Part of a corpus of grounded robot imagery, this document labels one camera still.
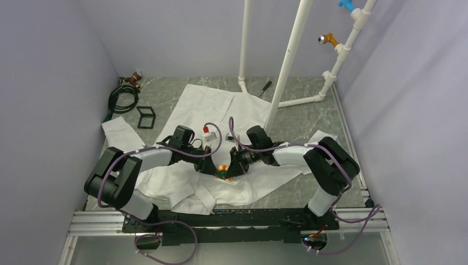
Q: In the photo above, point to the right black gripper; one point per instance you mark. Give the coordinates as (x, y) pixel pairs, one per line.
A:
(238, 167)

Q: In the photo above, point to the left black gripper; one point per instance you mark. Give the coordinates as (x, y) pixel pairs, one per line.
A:
(205, 165)

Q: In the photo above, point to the orange yellow flower brooch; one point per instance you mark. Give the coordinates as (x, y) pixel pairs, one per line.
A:
(223, 173)

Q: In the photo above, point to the white button shirt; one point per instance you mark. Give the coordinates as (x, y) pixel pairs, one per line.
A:
(192, 192)

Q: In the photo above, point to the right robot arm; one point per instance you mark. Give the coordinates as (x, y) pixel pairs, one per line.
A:
(333, 168)

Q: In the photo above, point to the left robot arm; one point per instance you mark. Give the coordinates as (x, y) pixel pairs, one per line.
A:
(113, 180)

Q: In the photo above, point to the brown toy figure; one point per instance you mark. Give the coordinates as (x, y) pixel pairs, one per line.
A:
(133, 80)

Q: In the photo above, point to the orange hook on rack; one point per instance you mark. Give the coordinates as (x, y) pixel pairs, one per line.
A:
(327, 38)

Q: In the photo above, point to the blue hook on rack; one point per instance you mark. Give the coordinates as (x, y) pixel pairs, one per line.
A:
(347, 4)

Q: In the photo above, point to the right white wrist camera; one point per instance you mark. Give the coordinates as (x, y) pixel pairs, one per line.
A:
(231, 137)

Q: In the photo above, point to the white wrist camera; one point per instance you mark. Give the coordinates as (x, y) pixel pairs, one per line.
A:
(208, 136)
(231, 137)

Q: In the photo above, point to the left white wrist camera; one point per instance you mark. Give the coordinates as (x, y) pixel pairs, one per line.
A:
(208, 136)

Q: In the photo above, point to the black wire frame stand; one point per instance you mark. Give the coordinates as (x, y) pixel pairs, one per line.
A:
(147, 117)

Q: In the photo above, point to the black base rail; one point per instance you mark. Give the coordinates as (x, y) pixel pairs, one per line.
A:
(288, 225)

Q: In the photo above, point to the black handled screwdriver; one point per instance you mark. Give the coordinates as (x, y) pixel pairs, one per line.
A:
(266, 86)

